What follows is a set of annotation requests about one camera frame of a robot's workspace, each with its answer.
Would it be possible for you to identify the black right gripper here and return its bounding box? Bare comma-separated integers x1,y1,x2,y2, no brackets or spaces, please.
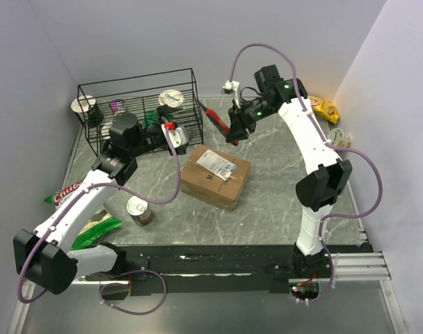
225,97,275,144

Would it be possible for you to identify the red black utility knife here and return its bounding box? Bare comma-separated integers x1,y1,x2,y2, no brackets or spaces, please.
205,108,230,139

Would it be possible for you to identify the brown cardboard express box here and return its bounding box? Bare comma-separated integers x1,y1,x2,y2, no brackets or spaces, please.
180,145,251,211

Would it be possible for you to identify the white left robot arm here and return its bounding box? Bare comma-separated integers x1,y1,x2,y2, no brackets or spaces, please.
13,112,146,303

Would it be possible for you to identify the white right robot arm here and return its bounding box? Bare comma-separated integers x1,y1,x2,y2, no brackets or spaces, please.
223,65,353,278

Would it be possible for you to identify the green lid canister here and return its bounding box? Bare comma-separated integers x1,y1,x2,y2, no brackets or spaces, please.
144,109,165,127

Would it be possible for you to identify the Chobani yogurt cup in rack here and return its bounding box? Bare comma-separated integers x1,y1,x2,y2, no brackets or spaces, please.
158,89,184,112

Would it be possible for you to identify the purple label small cup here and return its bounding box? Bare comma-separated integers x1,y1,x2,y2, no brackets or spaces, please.
109,99,127,115

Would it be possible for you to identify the white round container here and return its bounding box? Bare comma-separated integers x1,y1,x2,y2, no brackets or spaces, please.
100,120,113,140

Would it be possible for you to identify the black cone object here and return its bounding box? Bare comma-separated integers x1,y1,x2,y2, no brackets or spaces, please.
87,104,104,128

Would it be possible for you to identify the silver tin can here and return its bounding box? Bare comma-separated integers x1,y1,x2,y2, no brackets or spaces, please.
126,196,154,226

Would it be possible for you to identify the white paper cup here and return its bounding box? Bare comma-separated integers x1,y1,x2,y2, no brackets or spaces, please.
70,95,96,122

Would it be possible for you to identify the yellow Lays chips bag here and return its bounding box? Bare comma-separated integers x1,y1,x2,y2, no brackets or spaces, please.
309,95,340,124

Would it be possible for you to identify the green chips bag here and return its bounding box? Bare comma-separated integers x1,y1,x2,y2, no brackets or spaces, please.
44,180,122,251

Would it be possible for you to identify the Chobani yogurt cup right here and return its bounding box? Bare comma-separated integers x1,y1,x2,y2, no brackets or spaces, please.
327,128,351,148

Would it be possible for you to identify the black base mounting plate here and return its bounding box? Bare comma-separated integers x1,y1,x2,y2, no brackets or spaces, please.
84,243,374,302

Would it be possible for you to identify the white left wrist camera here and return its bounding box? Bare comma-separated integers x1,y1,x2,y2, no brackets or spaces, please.
161,121,189,148

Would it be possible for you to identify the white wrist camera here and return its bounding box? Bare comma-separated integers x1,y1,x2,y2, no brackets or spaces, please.
161,121,189,148
221,81,241,109

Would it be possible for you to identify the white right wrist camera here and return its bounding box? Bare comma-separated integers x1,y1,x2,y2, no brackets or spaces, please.
221,81,241,109

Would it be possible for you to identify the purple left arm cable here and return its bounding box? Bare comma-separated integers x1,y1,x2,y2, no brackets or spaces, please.
17,127,183,316

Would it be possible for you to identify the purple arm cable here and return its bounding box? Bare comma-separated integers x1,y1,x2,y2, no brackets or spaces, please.
230,42,385,307
17,127,183,316

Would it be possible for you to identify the black wire basket rack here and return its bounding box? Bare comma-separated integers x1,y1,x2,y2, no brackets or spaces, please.
75,68,204,156

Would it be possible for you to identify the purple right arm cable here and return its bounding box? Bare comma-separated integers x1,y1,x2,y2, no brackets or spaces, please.
230,42,385,307

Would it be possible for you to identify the aluminium frame rail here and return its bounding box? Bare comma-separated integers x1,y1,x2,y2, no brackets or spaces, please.
8,219,406,333

